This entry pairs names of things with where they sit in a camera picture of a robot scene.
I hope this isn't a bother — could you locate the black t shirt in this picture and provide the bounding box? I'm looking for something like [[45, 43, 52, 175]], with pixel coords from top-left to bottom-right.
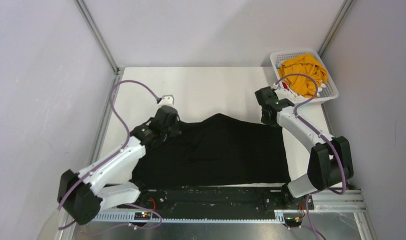
[[131, 113, 291, 189]]

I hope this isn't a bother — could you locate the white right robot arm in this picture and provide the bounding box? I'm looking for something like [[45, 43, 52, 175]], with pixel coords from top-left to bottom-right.
[[255, 87, 354, 209]]

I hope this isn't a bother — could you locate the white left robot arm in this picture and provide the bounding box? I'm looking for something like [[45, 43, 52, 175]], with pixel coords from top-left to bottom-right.
[[57, 105, 180, 225]]

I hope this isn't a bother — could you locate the white red cloth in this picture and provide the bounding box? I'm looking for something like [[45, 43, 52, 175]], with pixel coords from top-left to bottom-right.
[[281, 82, 327, 102]]

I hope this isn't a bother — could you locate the yellow t shirt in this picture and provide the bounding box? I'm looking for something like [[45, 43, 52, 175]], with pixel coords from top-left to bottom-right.
[[277, 53, 328, 97]]

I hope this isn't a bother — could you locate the white plastic laundry basket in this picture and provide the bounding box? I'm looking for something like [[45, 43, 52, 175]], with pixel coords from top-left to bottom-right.
[[269, 48, 339, 104]]

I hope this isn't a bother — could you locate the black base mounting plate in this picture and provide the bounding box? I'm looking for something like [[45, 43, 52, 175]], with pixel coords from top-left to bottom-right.
[[134, 186, 314, 221]]

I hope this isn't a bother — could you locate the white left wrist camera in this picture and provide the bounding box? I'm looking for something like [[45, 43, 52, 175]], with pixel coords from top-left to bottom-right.
[[157, 94, 175, 108]]

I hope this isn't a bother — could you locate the right corner aluminium post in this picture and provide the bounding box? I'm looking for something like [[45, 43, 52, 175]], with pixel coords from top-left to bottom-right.
[[317, 0, 355, 56]]

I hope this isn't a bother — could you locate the corner aluminium post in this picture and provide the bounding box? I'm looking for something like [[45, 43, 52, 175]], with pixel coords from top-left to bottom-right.
[[317, 0, 355, 56], [74, 0, 119, 75]]

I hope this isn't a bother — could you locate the aluminium frame rail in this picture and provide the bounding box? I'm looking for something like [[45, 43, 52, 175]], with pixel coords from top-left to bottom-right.
[[74, 186, 366, 225]]

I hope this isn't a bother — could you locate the left corner aluminium post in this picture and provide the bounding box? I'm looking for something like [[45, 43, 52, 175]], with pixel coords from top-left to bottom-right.
[[74, 0, 119, 75]]

